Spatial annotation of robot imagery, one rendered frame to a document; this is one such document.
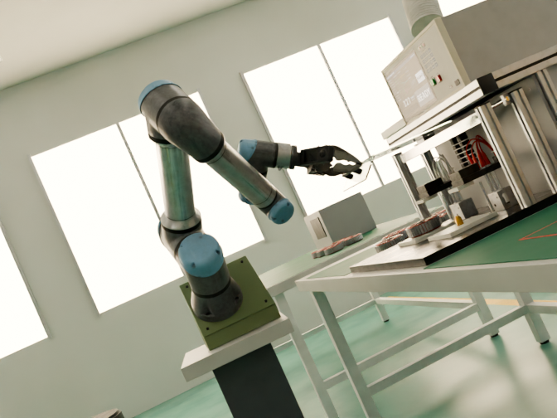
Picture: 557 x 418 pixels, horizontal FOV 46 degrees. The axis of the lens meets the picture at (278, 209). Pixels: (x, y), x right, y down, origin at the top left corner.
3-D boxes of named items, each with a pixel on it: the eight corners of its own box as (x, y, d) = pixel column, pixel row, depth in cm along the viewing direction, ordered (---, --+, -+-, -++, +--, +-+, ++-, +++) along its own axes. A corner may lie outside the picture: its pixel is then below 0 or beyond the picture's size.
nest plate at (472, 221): (451, 237, 175) (449, 233, 175) (428, 241, 189) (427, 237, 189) (498, 215, 178) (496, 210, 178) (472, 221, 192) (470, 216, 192)
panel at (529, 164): (580, 182, 168) (530, 75, 169) (464, 211, 233) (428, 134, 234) (584, 180, 168) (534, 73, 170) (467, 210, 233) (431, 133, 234)
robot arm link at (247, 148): (235, 158, 195) (239, 132, 191) (272, 162, 197) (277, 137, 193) (236, 171, 189) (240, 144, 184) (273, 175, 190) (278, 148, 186)
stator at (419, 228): (420, 236, 200) (415, 225, 200) (403, 241, 210) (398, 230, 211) (449, 222, 204) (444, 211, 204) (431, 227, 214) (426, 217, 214)
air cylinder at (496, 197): (504, 210, 182) (496, 191, 182) (491, 212, 190) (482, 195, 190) (520, 202, 183) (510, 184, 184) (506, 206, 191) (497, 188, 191)
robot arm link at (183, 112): (201, 107, 150) (306, 206, 186) (181, 88, 158) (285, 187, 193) (167, 144, 150) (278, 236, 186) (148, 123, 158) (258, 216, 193)
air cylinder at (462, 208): (465, 219, 206) (457, 202, 206) (454, 221, 213) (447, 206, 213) (478, 212, 207) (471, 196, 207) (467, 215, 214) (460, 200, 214)
